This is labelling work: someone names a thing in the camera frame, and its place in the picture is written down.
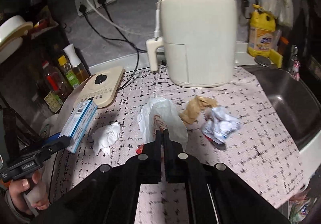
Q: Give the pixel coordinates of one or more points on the colourful plastic bag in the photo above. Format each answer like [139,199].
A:
[303,205]

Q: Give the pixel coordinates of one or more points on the red carton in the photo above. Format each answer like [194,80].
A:
[139,150]

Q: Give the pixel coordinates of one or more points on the red cap sauce bottle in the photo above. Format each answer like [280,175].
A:
[56,82]

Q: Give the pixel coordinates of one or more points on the white plastic bag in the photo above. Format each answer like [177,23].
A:
[170,118]

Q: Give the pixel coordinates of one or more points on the small pink bottle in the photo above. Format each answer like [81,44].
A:
[295,66]

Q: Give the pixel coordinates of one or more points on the blue and white carton box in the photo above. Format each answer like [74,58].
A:
[80,123]

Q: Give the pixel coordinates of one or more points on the person's left hand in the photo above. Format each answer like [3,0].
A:
[17,196]

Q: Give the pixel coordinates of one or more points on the yellow sponge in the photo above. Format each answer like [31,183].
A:
[277,59]

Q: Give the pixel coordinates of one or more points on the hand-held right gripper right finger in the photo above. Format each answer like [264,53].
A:
[173,157]

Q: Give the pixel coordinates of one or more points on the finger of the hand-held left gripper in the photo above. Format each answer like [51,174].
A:
[54,141]

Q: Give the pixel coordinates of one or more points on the round sink stopper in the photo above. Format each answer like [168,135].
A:
[262,60]

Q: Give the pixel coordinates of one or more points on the green label bottle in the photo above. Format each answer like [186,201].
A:
[69,73]

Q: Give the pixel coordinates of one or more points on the cream air fryer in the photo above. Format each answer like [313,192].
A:
[200,38]

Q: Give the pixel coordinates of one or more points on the crumpled brown paper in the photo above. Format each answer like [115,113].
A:
[196,110]

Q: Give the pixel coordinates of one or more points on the patterned tablecloth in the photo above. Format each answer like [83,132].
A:
[250,163]

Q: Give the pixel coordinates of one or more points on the white top oil sprayer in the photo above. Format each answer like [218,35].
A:
[76,66]

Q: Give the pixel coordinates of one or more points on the crumpled white tissue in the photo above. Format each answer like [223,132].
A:
[106,136]

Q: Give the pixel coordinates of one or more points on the steel sink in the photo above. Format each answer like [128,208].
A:
[288,106]

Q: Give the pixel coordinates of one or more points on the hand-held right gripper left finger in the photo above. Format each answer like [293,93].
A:
[155,155]

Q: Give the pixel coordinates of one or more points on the white bowl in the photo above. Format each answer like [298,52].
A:
[11,33]

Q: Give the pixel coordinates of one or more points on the person's left forearm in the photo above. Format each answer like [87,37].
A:
[11,216]

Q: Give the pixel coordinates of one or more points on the yellow detergent bottle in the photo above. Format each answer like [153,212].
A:
[260,36]

